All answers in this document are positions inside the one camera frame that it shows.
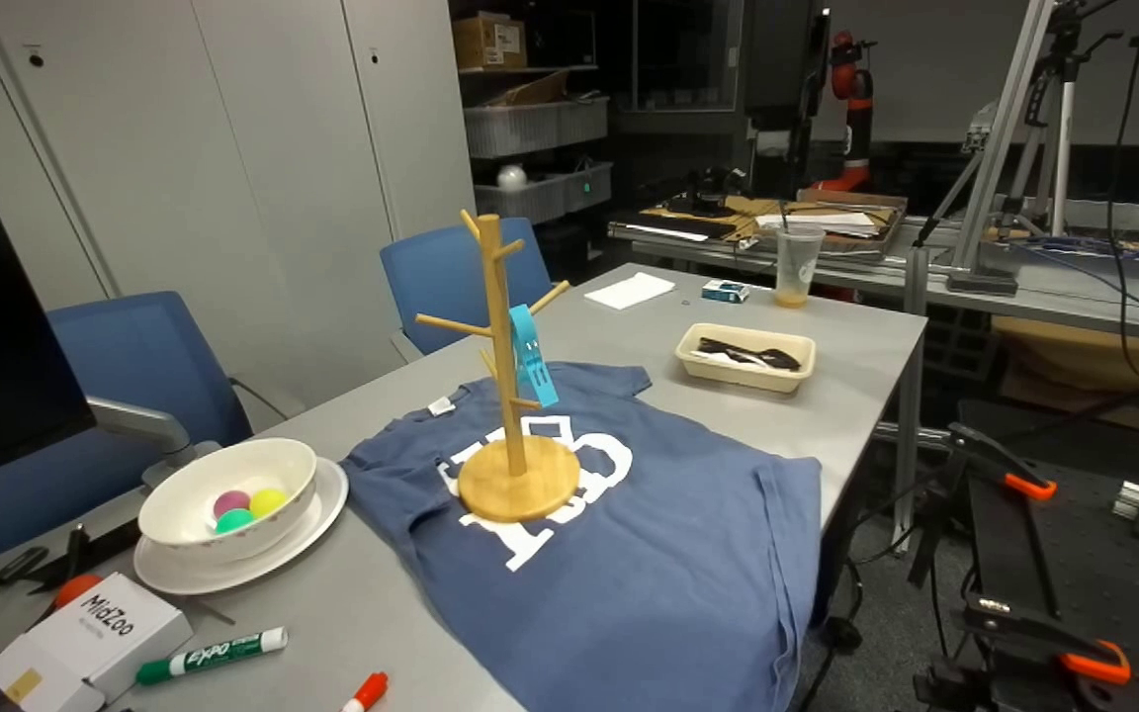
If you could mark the wooden tray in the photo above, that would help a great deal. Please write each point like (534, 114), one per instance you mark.
(848, 214)

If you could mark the pink ball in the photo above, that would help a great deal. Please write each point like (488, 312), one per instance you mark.
(229, 502)

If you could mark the blue t-shirt white print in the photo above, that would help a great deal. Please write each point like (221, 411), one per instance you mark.
(674, 580)

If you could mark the blue plastic clip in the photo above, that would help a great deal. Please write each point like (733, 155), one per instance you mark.
(530, 361)

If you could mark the wooden mug tree hanger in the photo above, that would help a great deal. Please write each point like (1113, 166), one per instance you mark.
(514, 498)

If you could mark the white cabinet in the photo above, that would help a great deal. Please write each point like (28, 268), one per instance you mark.
(198, 171)

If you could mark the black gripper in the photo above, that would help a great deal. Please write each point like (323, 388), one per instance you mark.
(780, 61)

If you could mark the orange marker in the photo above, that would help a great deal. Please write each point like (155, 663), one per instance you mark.
(75, 593)

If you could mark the green dry-erase marker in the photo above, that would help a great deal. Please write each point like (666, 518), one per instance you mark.
(206, 655)

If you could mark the red marker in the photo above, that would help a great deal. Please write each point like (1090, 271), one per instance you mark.
(366, 690)

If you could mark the beige plastic tray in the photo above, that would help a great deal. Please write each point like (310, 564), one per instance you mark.
(742, 380)

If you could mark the black items in tray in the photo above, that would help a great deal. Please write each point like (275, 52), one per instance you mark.
(750, 354)

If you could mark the yellow ball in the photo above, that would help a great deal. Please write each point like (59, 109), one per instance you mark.
(268, 502)

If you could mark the green ball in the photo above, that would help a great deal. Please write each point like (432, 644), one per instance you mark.
(235, 520)

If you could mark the small white round object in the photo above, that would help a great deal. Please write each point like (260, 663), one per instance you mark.
(510, 176)

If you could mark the gray storage bin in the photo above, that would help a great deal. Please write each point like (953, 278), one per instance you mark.
(530, 130)
(554, 195)

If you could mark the small blue box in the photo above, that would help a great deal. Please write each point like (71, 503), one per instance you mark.
(725, 292)

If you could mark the white paper sheet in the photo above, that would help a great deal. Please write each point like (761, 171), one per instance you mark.
(631, 292)

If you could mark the clear plastic cup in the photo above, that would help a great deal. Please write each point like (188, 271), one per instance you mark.
(795, 271)

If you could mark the white bowl with toys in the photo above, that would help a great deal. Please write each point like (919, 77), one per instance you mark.
(326, 503)

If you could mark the brown cardboard box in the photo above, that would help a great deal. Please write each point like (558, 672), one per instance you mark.
(488, 43)

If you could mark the blue chair with armrest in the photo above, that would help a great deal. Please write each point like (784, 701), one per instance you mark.
(146, 358)

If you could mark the white cardboard box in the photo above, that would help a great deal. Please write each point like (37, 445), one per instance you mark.
(96, 636)

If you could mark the aluminium frame stand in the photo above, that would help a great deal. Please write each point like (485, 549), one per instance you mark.
(991, 171)

